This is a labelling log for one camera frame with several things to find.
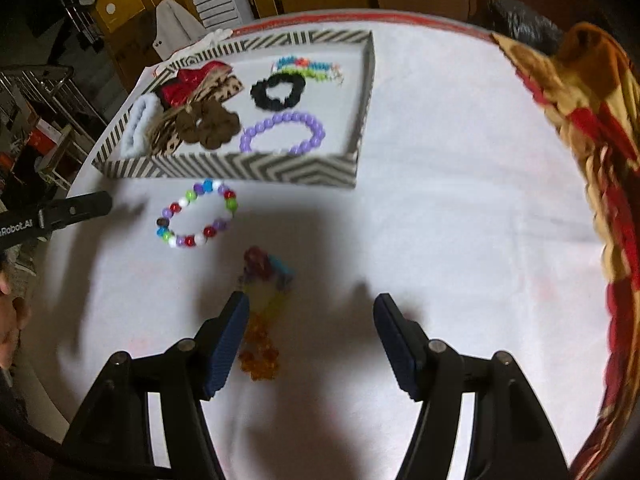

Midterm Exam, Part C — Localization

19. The striped cardboard box tray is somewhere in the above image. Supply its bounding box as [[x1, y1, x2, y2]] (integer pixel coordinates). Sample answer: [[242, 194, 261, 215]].
[[91, 29, 376, 190]]

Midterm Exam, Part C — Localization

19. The green bead charm bracelet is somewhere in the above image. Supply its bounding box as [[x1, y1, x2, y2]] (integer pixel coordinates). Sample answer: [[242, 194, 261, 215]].
[[272, 54, 347, 87]]

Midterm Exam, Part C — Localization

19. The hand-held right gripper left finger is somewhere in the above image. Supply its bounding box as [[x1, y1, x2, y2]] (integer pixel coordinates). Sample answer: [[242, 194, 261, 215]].
[[62, 291, 251, 480]]

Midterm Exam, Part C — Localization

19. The purple bead bracelet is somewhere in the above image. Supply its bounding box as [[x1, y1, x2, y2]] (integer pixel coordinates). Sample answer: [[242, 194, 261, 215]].
[[239, 111, 327, 156]]

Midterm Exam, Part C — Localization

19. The floral red yellow blanket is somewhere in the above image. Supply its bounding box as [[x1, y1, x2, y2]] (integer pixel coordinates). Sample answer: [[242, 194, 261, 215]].
[[491, 21, 640, 480]]

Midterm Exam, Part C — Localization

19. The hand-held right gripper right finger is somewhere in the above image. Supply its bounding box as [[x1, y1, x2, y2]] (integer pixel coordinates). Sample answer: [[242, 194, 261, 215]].
[[373, 293, 571, 480]]

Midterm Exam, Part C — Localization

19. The white scrunchie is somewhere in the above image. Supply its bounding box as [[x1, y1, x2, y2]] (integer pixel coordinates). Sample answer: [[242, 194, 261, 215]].
[[119, 95, 167, 157]]

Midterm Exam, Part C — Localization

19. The metal stair railing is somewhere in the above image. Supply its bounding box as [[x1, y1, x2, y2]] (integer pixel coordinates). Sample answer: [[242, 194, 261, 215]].
[[0, 64, 108, 133]]

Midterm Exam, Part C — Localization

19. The white jacket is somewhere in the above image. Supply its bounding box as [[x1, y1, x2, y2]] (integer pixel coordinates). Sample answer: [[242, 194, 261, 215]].
[[151, 0, 207, 62]]

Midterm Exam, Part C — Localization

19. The black plastic bag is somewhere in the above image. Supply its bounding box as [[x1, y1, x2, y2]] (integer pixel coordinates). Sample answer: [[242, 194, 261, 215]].
[[486, 0, 567, 57]]

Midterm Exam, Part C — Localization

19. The multicolour round bead bracelet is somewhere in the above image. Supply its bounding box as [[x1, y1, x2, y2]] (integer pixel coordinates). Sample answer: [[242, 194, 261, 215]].
[[155, 178, 240, 250]]

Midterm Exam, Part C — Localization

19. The red shiny hair bow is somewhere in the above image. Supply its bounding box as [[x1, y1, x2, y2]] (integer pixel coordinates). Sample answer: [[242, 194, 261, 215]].
[[159, 59, 234, 109]]

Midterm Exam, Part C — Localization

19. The white glove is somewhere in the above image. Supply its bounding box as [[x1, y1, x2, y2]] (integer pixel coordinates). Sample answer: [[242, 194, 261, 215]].
[[186, 28, 234, 54]]

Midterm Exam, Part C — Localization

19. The person's left hand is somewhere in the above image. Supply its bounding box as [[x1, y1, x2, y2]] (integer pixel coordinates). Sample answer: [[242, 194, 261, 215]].
[[0, 260, 32, 372]]

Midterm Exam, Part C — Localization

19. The rainbow crystal bead bracelet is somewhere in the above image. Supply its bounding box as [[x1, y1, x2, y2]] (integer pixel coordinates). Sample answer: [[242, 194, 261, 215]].
[[237, 245, 296, 384]]

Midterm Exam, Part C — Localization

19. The black scrunchie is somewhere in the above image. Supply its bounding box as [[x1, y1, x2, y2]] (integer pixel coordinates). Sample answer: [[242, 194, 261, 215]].
[[249, 72, 306, 112]]

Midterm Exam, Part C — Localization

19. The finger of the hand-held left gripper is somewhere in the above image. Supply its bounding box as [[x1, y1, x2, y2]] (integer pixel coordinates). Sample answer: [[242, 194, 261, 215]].
[[38, 190, 114, 235]]

